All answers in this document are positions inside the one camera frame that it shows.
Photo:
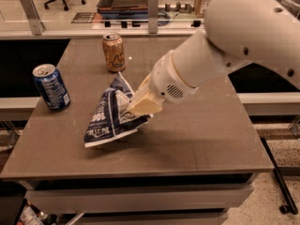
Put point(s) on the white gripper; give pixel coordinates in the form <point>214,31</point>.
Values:
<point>164,79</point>

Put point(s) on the blue chip bag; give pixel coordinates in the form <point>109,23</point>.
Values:
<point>111,120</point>

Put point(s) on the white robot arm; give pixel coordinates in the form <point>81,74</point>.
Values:
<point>236,33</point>

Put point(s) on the gold soda can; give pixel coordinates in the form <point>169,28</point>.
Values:
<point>113,48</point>

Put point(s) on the blue pepsi can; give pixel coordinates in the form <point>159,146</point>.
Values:
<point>50,85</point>

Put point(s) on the grey open tray box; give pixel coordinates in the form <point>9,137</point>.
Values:
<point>122,0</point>

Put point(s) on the black floor bar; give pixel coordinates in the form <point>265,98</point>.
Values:
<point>289,206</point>

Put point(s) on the middle metal glass post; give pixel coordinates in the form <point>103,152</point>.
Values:
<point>152,16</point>

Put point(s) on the metal glass post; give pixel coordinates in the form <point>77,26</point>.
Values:
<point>152,16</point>
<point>36,26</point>

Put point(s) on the left metal glass post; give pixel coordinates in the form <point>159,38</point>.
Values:
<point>36,26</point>

